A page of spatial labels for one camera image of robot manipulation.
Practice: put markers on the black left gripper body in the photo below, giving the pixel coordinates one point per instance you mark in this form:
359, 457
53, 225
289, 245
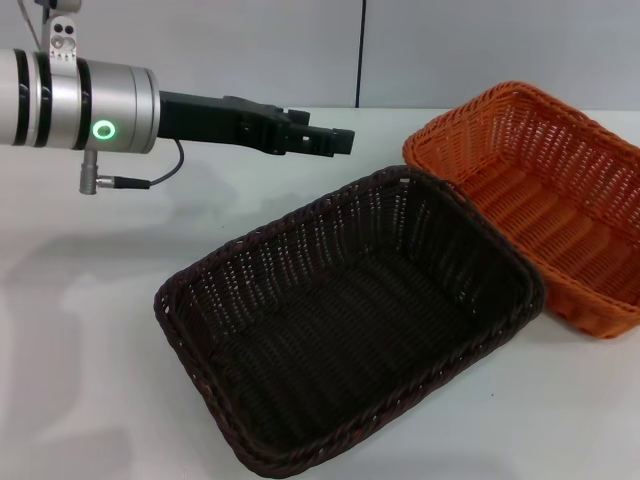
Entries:
210, 120

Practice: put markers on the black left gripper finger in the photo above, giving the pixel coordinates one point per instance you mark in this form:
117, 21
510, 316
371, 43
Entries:
325, 142
298, 117

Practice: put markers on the orange woven wicker basket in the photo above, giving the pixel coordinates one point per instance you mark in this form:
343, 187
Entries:
540, 200

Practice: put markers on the dark brown woven wicker basket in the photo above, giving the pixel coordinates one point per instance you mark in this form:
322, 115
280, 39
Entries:
340, 320

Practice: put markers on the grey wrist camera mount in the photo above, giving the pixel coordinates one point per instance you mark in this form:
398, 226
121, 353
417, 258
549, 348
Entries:
63, 42

